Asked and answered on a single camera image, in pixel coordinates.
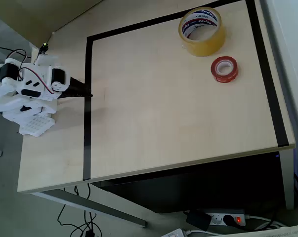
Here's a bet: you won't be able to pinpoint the red tape roll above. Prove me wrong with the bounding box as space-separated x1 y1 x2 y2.
211 56 239 84

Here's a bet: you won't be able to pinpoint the white perforated arm base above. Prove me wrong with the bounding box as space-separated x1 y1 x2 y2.
18 115 56 137

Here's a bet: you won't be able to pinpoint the black tape strip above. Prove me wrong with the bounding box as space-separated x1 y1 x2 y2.
245 0 290 147
86 0 243 43
83 37 94 180

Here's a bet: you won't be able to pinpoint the yellow tape roll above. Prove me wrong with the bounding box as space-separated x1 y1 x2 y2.
178 6 226 58

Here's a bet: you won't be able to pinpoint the grey slanted table leg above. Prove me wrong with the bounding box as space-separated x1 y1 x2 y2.
30 189 148 228

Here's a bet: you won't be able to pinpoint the white socket block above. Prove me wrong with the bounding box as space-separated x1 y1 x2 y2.
161 228 185 237

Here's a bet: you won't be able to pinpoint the black power adapter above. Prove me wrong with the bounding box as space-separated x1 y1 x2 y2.
185 209 212 232

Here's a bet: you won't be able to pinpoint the grey power strip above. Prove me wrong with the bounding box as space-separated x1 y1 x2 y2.
205 209 251 227

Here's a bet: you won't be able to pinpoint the black round plug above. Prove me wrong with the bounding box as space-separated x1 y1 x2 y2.
222 214 236 227

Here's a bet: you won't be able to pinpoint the grey upright table leg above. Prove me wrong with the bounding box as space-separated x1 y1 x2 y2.
279 148 295 210

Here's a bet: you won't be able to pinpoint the white printed paper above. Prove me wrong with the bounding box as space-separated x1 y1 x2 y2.
213 223 298 237

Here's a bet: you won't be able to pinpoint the red black servo cable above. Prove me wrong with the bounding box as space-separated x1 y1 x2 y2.
9 49 54 95

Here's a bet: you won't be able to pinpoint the thin black cable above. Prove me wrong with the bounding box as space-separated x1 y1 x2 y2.
0 43 32 60

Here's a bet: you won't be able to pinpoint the black floor cables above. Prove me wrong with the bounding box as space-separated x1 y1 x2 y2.
57 182 102 237

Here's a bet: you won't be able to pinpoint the white power cable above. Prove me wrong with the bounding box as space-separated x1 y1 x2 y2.
245 214 285 231

